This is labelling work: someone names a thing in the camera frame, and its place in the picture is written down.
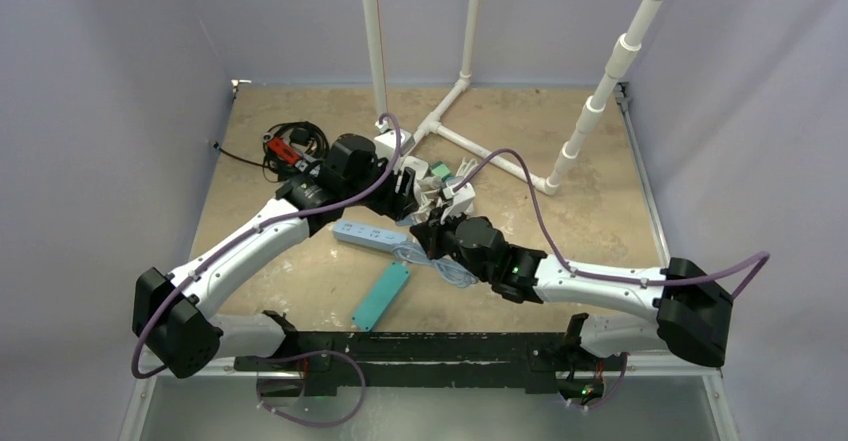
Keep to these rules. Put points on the silver adjustable wrench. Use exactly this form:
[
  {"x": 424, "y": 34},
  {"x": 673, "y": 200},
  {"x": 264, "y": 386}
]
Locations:
[{"x": 303, "y": 162}]

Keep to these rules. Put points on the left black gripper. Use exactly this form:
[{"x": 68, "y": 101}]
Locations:
[{"x": 394, "y": 201}]

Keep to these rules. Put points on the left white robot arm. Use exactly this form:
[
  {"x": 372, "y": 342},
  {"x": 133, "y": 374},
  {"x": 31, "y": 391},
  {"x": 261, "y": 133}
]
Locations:
[{"x": 176, "y": 314}]

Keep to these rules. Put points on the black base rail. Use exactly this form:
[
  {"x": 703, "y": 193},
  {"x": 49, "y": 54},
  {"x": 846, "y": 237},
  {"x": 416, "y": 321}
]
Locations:
[{"x": 537, "y": 363}]

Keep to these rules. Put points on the white plug adapter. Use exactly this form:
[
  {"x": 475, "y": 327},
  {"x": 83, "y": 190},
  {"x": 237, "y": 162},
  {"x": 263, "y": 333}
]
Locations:
[{"x": 419, "y": 166}]

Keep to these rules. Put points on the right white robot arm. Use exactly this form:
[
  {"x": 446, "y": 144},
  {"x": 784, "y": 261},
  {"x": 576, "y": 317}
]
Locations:
[{"x": 677, "y": 308}]

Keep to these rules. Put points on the teal rectangular box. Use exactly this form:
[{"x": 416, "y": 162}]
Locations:
[{"x": 379, "y": 298}]

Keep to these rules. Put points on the green plug adapter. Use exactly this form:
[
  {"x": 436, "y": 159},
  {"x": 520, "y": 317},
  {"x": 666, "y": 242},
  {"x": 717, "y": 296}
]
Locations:
[{"x": 440, "y": 171}]

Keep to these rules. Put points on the light blue power strip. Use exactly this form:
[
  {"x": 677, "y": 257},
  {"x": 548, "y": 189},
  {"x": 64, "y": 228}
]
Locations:
[{"x": 379, "y": 239}]

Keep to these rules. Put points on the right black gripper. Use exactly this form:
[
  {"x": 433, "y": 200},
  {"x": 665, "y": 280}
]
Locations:
[{"x": 436, "y": 234}]

